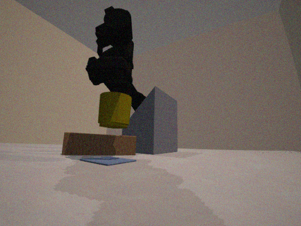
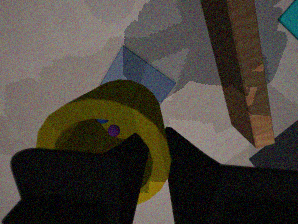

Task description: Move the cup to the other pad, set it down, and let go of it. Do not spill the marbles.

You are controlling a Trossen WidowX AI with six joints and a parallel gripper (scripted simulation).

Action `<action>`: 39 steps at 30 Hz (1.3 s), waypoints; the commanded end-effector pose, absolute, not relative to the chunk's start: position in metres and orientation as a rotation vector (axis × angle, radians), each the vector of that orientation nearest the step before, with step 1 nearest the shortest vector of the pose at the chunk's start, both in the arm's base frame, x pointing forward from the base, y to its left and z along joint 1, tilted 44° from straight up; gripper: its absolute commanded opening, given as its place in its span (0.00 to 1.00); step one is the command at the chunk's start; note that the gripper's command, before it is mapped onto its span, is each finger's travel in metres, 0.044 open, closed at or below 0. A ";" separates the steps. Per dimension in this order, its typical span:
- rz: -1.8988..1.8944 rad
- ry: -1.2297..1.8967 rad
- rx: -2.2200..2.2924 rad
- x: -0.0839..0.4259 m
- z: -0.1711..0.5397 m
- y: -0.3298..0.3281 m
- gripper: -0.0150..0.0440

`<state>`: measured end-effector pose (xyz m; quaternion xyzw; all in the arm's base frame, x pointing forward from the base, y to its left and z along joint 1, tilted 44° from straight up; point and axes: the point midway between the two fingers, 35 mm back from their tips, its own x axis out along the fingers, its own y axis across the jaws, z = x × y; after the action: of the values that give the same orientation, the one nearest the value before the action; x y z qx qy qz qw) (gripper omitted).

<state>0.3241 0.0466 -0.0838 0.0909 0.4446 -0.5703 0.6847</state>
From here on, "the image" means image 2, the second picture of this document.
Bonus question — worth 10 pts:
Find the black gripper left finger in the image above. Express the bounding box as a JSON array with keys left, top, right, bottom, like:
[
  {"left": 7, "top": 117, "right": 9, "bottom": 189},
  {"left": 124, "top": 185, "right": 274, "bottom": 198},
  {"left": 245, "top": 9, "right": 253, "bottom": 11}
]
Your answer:
[{"left": 10, "top": 133, "right": 149, "bottom": 224}]

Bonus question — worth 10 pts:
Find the brown rectangular block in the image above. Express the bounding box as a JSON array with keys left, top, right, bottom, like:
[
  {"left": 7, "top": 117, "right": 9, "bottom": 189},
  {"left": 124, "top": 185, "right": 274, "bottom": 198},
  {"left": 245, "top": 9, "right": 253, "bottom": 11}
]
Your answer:
[{"left": 200, "top": 0, "right": 275, "bottom": 149}]

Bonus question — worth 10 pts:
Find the dark blue marble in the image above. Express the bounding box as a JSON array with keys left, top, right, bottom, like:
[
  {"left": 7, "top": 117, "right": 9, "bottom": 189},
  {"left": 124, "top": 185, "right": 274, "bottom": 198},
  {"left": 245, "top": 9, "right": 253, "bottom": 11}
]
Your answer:
[{"left": 97, "top": 119, "right": 109, "bottom": 124}]

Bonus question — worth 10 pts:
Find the purple marble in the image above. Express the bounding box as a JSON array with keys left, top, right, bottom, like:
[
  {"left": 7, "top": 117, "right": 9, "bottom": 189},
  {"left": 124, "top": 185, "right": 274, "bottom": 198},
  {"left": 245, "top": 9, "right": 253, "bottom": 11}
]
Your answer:
[{"left": 108, "top": 125, "right": 120, "bottom": 137}]

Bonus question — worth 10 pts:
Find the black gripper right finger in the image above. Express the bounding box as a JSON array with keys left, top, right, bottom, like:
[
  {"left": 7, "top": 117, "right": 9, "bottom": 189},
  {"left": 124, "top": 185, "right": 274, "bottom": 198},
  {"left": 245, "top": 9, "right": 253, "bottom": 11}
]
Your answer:
[{"left": 165, "top": 127, "right": 298, "bottom": 224}]

